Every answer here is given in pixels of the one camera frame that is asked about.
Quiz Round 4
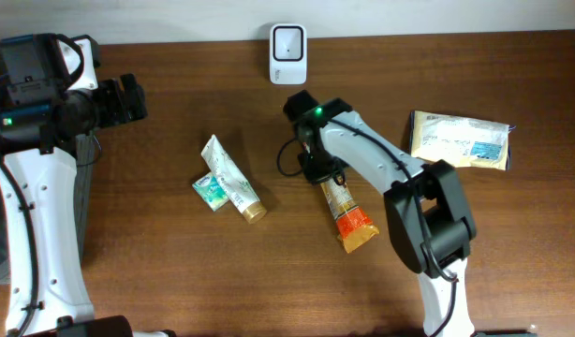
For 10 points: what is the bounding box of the orange spaghetti packet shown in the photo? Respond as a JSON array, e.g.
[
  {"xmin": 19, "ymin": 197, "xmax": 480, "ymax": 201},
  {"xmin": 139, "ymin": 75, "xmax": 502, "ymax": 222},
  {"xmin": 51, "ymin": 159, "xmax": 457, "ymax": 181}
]
[{"xmin": 320, "ymin": 180, "xmax": 380, "ymax": 254}]

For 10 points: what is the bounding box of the yellow white snack bag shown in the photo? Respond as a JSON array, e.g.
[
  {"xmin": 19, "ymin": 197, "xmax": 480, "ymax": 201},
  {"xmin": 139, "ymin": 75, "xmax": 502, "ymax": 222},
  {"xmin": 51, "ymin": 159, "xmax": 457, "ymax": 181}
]
[{"xmin": 410, "ymin": 110, "xmax": 513, "ymax": 170}]

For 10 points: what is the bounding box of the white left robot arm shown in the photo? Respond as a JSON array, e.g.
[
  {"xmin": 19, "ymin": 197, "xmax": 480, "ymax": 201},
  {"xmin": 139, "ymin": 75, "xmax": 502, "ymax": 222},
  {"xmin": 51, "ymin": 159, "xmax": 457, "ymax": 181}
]
[{"xmin": 0, "ymin": 74, "xmax": 147, "ymax": 336}]

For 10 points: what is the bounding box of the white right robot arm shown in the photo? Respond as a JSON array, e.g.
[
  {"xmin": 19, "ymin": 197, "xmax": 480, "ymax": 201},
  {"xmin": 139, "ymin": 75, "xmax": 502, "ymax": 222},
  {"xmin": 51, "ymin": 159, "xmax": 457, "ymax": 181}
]
[{"xmin": 283, "ymin": 91, "xmax": 477, "ymax": 336}]

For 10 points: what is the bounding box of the white barcode scanner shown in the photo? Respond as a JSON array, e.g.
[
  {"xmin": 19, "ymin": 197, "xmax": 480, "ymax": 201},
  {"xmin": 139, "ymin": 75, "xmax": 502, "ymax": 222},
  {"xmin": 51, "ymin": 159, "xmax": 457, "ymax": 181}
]
[{"xmin": 269, "ymin": 23, "xmax": 308, "ymax": 85}]

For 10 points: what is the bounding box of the white cream tube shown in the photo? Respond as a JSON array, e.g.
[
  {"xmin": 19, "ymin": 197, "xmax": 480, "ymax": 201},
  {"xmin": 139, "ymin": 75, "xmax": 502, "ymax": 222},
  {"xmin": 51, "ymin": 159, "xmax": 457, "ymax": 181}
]
[{"xmin": 200, "ymin": 135, "xmax": 267, "ymax": 224}]

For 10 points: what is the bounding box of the teal tissue packet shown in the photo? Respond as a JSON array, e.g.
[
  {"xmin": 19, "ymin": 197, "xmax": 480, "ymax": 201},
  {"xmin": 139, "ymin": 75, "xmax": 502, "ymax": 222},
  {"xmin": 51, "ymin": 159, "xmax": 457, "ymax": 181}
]
[{"xmin": 192, "ymin": 172, "xmax": 229, "ymax": 212}]

